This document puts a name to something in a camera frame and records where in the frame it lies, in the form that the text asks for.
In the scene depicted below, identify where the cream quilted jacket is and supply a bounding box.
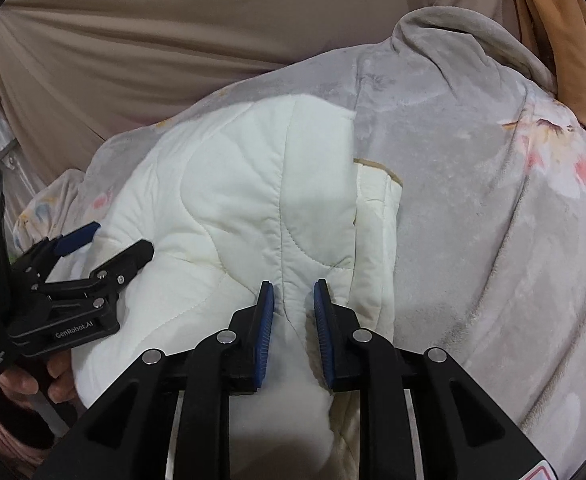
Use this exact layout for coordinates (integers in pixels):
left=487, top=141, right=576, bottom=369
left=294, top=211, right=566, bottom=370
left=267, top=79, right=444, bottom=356
left=72, top=94, right=402, bottom=479

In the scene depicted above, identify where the person's left hand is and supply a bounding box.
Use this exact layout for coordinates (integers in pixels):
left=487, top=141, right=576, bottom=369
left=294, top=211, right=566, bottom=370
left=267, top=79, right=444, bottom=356
left=0, top=350, right=77, bottom=408

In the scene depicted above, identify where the grey floral blanket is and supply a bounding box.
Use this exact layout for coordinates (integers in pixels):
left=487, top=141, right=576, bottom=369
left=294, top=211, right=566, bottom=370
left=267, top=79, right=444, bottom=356
left=13, top=8, right=586, bottom=479

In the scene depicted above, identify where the beige curtain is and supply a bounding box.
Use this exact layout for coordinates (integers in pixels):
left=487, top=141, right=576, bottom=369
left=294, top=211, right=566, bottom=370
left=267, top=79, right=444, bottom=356
left=0, top=0, right=518, bottom=182

